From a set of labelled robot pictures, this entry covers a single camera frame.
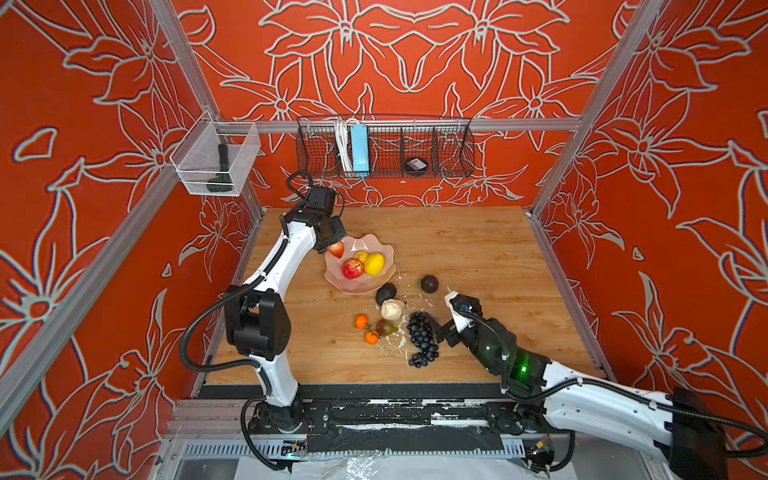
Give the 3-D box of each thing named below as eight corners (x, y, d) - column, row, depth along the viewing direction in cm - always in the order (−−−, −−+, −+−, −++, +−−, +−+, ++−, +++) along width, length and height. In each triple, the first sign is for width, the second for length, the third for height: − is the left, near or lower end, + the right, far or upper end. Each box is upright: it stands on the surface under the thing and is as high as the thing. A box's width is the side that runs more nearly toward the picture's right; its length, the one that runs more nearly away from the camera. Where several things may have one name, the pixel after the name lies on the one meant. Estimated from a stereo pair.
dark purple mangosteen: (421, 293, 98) (422, 286, 94) (420, 281, 101) (421, 274, 97) (437, 293, 98) (439, 286, 94) (435, 281, 101) (437, 274, 97)
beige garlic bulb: (377, 317, 92) (377, 309, 88) (387, 301, 96) (387, 293, 92) (394, 326, 90) (395, 319, 86) (404, 310, 94) (404, 302, 90)
